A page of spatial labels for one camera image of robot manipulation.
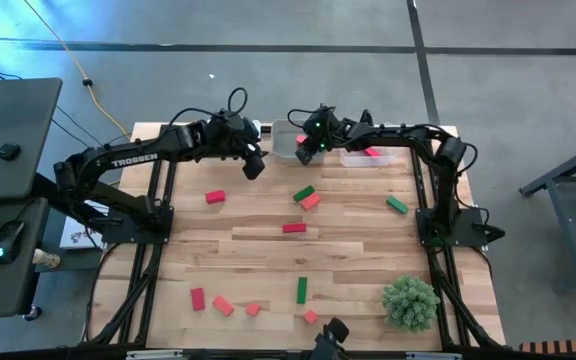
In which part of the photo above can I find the silver metal bracket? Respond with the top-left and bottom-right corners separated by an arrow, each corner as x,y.
125,349 -> 184,360
405,351 -> 464,360

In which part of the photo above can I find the white plastic bin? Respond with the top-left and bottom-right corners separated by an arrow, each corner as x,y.
202,117 -> 263,154

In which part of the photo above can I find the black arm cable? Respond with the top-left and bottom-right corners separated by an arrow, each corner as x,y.
167,86 -> 249,129
455,141 -> 480,177

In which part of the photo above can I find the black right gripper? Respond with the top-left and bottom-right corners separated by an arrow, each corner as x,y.
294,105 -> 350,166

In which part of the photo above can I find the white printed paper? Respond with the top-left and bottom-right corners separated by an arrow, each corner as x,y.
59,199 -> 114,250

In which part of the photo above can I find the grey plastic bin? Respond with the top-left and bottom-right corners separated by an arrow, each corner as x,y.
270,118 -> 330,165

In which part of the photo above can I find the artificial green plant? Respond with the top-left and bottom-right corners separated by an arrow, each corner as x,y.
381,276 -> 441,334

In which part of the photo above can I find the clear plastic bin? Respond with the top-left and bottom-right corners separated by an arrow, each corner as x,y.
338,122 -> 401,168

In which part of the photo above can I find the orange black striped bar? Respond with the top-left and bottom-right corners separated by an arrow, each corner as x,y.
519,337 -> 576,354

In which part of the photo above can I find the dark grey desk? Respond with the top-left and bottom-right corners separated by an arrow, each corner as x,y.
0,77 -> 64,321

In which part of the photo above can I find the grey metal cart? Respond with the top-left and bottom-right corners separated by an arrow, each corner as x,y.
519,137 -> 576,294

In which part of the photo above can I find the small black desk device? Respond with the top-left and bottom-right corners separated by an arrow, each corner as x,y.
0,143 -> 22,162

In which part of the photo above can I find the black computer mouse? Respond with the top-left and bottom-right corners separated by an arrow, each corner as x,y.
0,219 -> 27,266

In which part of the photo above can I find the yellow floor cable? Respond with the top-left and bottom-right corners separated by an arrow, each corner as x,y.
21,0 -> 133,141

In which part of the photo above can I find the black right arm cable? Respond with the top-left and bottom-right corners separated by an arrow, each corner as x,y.
455,141 -> 480,177

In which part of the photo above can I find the small beige object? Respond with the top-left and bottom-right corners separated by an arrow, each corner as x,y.
31,248 -> 62,270

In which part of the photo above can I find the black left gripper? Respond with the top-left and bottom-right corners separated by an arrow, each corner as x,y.
201,110 -> 267,181

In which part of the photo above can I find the black aluminium table frame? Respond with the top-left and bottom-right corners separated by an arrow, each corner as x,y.
80,123 -> 507,351

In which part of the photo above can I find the teal green wooden block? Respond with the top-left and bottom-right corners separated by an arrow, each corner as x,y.
385,194 -> 410,216

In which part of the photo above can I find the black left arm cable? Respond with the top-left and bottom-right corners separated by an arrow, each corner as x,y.
167,86 -> 249,129

